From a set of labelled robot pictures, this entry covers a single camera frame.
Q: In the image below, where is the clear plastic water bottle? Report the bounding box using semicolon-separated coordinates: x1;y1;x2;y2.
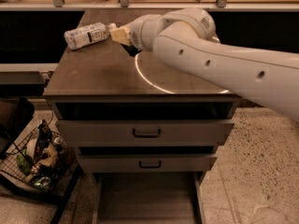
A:
64;22;117;50

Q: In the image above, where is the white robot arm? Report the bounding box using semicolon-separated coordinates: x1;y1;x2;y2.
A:
110;8;299;121

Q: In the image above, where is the top grey drawer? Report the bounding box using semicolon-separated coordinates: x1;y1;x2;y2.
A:
56;119;234;147

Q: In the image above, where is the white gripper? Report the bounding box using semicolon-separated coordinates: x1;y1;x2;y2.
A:
110;14;162;51

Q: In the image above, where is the dark snack bag in basket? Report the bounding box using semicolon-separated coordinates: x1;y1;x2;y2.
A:
34;119;52;161

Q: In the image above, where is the grey drawer cabinet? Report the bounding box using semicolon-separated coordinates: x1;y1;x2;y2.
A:
42;8;246;224

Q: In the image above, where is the green item in basket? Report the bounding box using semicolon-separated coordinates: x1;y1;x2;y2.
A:
16;154;31;175

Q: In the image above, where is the bottom open grey drawer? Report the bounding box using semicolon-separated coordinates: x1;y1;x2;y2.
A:
93;172;206;224

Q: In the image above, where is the black wire basket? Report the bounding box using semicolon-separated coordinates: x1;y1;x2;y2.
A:
0;129;75;192

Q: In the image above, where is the middle grey drawer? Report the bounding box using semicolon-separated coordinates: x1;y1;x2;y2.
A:
77;154;217;173

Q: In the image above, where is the soda can in basket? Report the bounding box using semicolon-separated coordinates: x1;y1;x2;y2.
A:
52;137;64;149

